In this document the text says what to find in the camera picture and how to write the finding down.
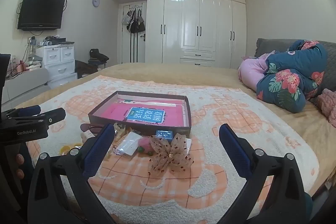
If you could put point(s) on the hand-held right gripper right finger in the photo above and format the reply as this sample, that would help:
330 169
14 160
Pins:
233 150

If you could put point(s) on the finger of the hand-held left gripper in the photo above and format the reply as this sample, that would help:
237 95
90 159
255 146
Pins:
27 110
50 116

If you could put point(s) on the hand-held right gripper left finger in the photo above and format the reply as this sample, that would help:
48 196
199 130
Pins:
98 150

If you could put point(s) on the white earring card packet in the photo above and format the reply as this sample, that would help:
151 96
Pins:
128 145

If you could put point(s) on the brown cardboard box tray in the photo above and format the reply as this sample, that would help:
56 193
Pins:
141 130

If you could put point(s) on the beige mesh bow hair clip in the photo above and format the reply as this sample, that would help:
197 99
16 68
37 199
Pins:
169 154

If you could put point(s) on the small blue box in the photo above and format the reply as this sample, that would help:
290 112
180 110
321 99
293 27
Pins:
164 134

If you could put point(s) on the person's left hand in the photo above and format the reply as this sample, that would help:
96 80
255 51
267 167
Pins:
20 161

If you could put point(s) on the small white card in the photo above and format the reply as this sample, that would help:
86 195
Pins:
88 135

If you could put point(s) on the maroon hair clip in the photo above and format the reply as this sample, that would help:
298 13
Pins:
90 127

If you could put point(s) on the pink container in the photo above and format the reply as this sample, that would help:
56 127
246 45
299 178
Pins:
20 66

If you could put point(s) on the white drawer cabinet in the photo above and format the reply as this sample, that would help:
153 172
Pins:
56 64

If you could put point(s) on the brown bag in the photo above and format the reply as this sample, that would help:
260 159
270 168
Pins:
85 69

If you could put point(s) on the black set-top box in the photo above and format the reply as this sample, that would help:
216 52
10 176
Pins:
61 41

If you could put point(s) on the dark clothing pile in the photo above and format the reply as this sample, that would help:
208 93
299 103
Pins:
98 56

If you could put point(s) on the pink pillow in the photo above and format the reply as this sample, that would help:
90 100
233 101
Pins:
252 74

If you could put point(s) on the tan bed cover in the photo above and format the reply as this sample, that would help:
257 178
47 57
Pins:
183 74

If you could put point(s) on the floral blue quilt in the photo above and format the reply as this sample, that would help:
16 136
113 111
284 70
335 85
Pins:
291 77

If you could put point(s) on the white door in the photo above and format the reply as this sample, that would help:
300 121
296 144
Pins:
124 48

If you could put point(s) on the grey hanging bag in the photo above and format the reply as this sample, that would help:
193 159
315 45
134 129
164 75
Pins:
126 19

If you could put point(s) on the black hanging bag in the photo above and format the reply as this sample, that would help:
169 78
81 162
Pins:
135 26

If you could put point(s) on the white glossy wardrobe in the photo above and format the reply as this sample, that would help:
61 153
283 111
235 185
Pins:
189 24

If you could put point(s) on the black wall television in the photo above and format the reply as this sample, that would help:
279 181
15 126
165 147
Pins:
39 11

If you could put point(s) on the wall clock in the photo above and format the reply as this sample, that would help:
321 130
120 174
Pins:
95 1

